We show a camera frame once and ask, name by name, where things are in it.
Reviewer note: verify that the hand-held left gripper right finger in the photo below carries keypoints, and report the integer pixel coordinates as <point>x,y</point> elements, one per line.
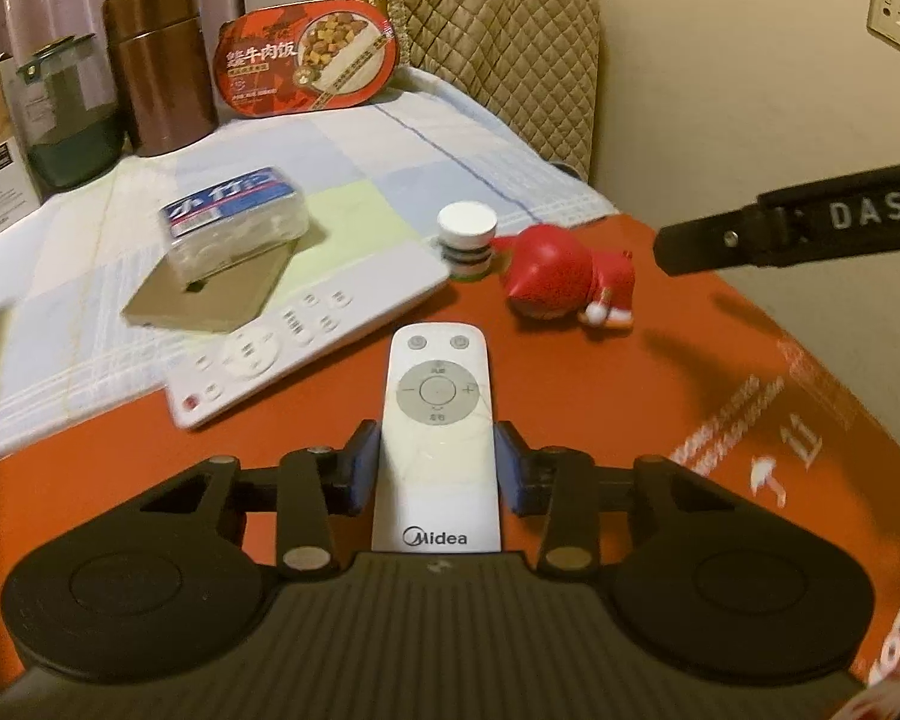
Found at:
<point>511,469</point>

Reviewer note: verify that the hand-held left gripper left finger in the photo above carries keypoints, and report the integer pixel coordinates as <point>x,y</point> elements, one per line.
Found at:
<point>360,465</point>

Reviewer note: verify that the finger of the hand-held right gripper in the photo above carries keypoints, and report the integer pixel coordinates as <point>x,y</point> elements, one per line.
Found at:
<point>709,244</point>

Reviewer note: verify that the small white remote control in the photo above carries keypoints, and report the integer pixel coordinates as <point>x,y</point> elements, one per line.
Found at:
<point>439,480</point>

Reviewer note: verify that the red toy figurine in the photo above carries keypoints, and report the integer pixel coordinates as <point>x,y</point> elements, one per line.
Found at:
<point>555,270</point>

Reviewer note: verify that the gold square wall panel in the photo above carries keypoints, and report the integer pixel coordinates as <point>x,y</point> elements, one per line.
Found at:
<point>217,300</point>

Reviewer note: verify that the clear toothpick box blue label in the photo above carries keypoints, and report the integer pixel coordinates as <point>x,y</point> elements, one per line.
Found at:
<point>232,217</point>

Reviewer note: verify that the long white remote control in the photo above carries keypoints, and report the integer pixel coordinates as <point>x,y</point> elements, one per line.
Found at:
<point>322,322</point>

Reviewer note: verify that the small white capped jar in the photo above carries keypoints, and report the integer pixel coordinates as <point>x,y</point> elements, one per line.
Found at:
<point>466,229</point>

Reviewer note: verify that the chair with quilted beige cover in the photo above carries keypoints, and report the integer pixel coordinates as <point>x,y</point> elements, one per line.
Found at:
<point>495,52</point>

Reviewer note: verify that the pale checked cloth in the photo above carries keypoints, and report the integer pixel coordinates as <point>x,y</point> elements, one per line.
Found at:
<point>390,165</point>

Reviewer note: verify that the red instant meal box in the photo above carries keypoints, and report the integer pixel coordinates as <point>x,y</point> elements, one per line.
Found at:
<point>307,52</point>

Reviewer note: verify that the green glass jar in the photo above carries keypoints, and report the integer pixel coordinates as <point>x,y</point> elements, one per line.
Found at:
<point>71,127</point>

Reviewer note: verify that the brown metal canister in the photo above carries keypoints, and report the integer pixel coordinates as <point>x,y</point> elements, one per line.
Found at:
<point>161,67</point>

